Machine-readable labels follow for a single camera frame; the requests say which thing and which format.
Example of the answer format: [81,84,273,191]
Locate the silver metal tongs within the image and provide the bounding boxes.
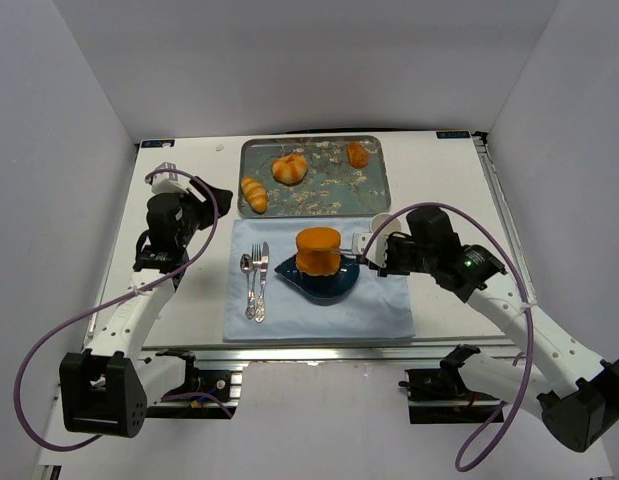
[329,247,362,261]

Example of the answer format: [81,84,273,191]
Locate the silver fork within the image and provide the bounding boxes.
[249,243,262,318]

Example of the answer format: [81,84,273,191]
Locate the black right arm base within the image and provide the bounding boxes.
[398,368,500,425]

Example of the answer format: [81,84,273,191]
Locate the light blue cloth placemat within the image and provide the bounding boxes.
[223,217,415,342]

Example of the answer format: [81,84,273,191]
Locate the silver spoon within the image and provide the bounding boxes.
[240,253,255,319]

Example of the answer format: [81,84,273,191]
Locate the pink ceramic mug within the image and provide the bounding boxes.
[370,213,402,236]

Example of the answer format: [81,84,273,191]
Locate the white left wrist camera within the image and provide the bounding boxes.
[145,162,190,195]

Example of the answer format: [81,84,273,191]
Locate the silver table knife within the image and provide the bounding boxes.
[255,242,269,323]

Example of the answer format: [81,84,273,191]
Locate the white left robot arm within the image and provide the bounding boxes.
[59,174,233,438]

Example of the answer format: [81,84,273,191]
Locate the dark blue leaf plate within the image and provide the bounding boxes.
[274,255,360,303]

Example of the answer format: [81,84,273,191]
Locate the small brown pastry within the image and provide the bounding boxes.
[347,141,369,169]

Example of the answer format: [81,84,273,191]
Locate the floral metal tray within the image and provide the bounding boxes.
[237,134,391,218]

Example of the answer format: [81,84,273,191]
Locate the orange cylindrical cake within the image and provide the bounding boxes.
[295,227,341,277]

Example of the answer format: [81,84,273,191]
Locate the striped long bread roll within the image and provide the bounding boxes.
[241,176,268,214]

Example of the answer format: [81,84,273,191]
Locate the round knotted bread bun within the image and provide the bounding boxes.
[271,154,308,185]

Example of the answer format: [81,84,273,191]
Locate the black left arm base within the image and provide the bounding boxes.
[137,349,238,420]

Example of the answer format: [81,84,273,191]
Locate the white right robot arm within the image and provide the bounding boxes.
[361,202,619,453]

